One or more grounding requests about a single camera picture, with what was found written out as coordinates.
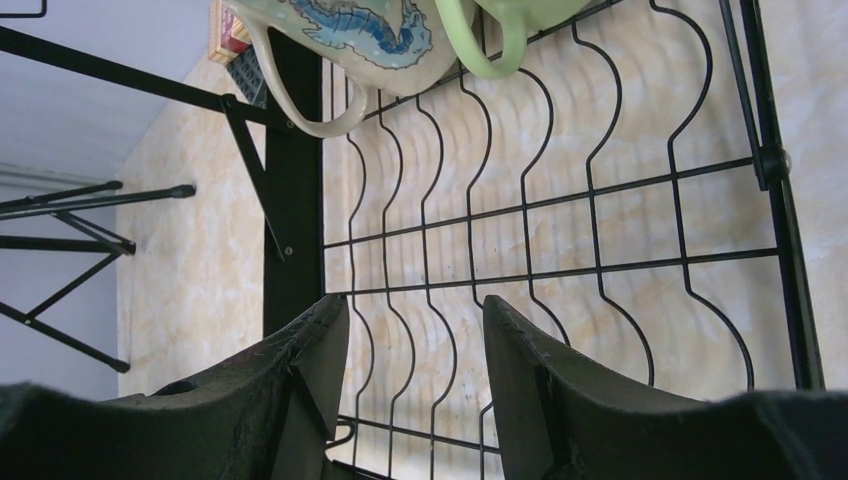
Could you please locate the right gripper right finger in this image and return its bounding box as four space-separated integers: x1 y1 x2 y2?
483 295 847 479

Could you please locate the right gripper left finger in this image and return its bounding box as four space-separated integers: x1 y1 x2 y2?
1 295 350 479

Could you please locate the black wire dish rack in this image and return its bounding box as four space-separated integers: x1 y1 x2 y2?
0 0 826 480

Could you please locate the beige mug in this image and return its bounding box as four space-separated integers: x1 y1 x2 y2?
226 0 458 138

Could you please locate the light green mug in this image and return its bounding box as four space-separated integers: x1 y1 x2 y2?
435 0 589 80

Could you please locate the wooden blocks stack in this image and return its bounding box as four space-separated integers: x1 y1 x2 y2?
207 0 251 66

